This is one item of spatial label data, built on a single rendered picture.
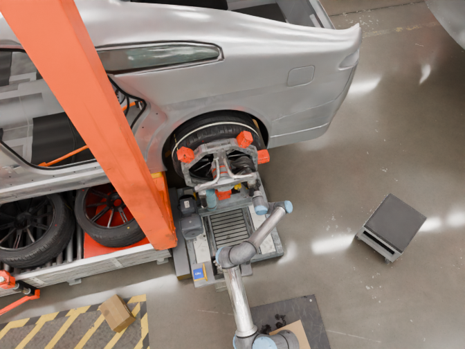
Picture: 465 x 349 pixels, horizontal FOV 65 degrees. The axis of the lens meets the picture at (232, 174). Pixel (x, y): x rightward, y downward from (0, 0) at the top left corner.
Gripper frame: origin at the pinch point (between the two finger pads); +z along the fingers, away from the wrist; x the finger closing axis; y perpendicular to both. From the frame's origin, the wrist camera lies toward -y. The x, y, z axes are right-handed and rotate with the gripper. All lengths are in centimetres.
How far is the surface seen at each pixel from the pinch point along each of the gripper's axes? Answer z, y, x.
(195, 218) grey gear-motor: -19, -17, -50
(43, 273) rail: -35, -101, -136
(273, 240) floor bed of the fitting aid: -41, 49, -30
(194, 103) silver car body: 9, -77, 33
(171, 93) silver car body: 9, -94, 33
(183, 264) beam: -45, -11, -82
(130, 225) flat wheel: -17, -59, -78
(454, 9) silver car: 91, 120, 176
